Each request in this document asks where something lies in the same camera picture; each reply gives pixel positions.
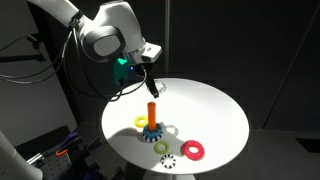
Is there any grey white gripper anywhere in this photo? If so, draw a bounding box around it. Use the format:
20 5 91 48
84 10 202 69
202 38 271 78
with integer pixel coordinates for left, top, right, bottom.
123 41 164 100

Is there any clear plastic ring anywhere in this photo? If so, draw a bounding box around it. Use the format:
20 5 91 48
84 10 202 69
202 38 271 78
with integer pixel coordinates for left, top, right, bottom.
151 79 167 97

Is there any orange peg stand blue base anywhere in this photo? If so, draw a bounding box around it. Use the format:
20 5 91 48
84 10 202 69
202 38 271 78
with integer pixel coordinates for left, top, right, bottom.
142 101 165 144

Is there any purple clamp orange trigger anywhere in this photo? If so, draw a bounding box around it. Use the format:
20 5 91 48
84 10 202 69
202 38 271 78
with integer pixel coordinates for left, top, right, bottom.
54 131 85 158

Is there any black mounting plate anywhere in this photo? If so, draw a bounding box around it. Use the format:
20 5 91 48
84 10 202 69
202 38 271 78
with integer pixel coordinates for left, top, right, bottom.
14 124 80 158

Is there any black perforated breadboard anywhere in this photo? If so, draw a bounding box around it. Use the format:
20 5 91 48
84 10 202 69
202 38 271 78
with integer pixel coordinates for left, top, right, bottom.
27 146 88 180

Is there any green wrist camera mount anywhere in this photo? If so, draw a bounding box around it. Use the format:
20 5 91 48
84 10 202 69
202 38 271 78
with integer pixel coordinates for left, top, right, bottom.
112 57 132 87

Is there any yellow toy ring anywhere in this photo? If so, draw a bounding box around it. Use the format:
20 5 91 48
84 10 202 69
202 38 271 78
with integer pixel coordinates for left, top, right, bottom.
133 114 150 129

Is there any green toy ring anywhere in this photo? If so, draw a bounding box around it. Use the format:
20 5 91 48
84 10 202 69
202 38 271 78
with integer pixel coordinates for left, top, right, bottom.
153 139 171 156

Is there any red toy ring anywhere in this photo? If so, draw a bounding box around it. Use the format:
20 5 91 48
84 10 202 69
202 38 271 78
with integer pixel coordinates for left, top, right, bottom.
181 139 206 162

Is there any black white striped ring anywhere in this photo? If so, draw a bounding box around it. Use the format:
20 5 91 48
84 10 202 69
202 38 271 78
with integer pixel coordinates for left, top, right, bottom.
159 153 177 170

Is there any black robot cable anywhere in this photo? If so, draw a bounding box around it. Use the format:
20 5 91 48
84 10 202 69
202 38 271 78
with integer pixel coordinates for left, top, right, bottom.
0 28 148 102

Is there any white table pedestal base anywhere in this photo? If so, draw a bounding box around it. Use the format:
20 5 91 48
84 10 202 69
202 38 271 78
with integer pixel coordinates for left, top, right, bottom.
142 171 197 180

